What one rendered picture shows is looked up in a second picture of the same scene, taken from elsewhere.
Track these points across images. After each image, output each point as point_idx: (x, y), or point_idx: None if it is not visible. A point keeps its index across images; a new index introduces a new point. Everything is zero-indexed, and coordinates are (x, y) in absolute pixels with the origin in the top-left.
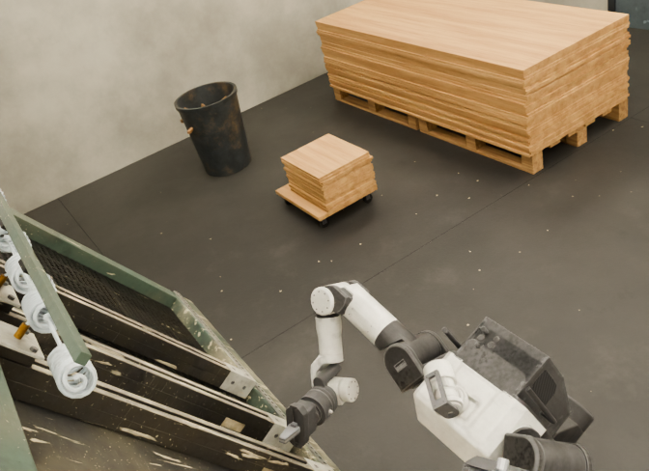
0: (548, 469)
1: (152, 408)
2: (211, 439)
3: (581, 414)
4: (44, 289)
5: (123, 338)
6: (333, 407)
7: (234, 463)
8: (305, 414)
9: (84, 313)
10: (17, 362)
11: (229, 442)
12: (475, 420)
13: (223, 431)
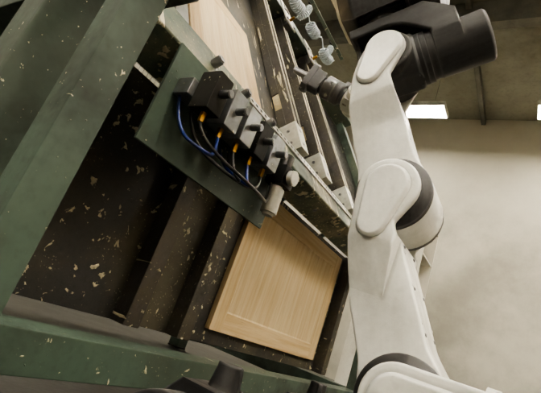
0: None
1: (272, 30)
2: (274, 55)
3: (473, 11)
4: None
5: (316, 124)
6: (336, 85)
7: (270, 78)
8: (316, 65)
9: (314, 102)
10: None
11: (278, 64)
12: None
13: (283, 69)
